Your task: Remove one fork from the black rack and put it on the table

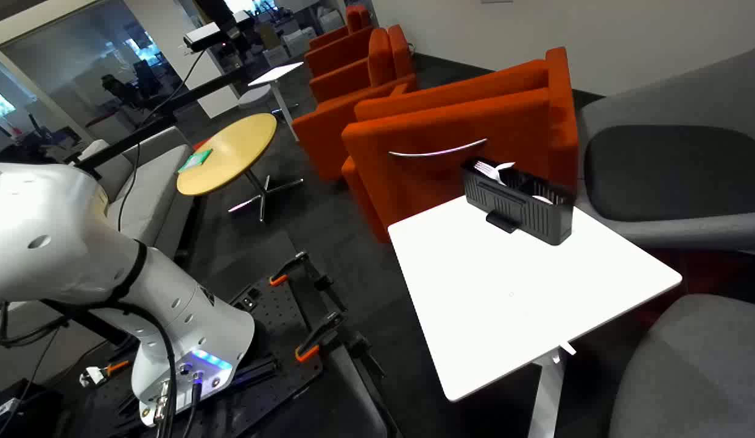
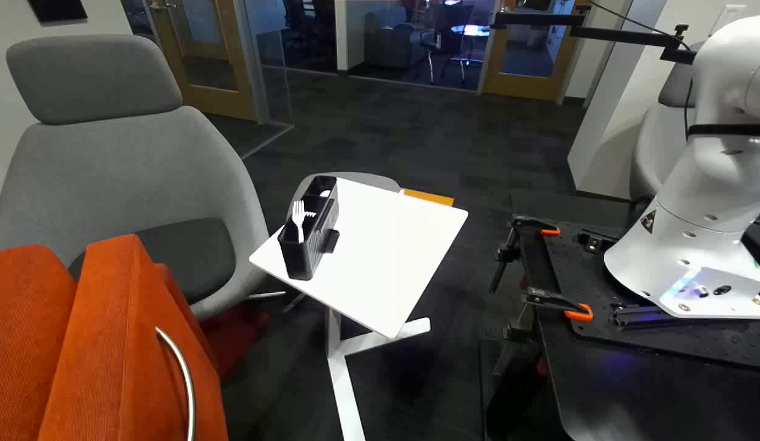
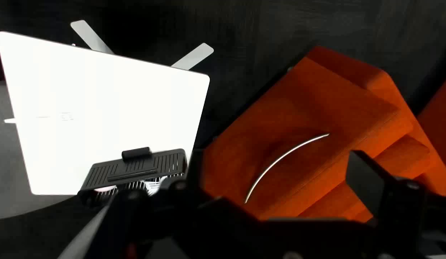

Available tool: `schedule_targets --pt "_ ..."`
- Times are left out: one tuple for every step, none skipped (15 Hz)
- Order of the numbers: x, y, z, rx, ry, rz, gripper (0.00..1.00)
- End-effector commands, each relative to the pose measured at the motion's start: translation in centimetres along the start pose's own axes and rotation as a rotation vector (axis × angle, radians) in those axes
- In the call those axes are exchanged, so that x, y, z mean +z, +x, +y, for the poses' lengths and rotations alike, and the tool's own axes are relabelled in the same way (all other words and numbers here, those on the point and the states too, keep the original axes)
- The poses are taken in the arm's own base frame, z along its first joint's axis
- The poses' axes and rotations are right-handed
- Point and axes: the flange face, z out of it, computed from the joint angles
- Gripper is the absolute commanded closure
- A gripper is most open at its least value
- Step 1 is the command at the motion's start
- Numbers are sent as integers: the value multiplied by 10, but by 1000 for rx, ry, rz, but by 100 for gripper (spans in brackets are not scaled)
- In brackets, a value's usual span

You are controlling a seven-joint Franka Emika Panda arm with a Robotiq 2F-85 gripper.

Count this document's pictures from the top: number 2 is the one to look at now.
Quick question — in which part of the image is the wooden framed glass door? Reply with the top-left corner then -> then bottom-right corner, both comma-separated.
147,0 -> 265,122
479,0 -> 583,106

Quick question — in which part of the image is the black robot cart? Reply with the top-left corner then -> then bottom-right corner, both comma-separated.
483,214 -> 760,441

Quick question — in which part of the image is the orange armchair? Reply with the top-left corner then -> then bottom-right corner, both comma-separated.
35,233 -> 230,441
0,242 -> 78,441

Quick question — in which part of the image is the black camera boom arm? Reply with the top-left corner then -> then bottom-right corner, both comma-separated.
490,4 -> 700,66

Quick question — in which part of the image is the black wall panel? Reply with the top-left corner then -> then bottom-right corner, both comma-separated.
28,0 -> 88,24

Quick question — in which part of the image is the thin white cable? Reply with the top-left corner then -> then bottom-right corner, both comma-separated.
153,326 -> 200,441

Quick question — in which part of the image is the light grey shell chair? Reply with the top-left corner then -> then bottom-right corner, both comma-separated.
634,62 -> 702,203

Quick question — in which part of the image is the dark grey seat cushion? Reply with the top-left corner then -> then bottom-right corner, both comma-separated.
68,216 -> 239,303

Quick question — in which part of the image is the white table stand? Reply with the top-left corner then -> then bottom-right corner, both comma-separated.
251,286 -> 436,441

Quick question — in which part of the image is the black clamp orange handle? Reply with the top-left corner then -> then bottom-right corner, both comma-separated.
522,284 -> 596,326
489,214 -> 565,295

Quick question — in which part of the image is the orange strip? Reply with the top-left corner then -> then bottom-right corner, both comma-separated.
401,187 -> 460,208

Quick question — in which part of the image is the white plastic fork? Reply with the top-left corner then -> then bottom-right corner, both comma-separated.
290,198 -> 314,244

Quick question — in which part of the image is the grey lounge chair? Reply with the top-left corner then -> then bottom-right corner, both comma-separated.
0,32 -> 273,324

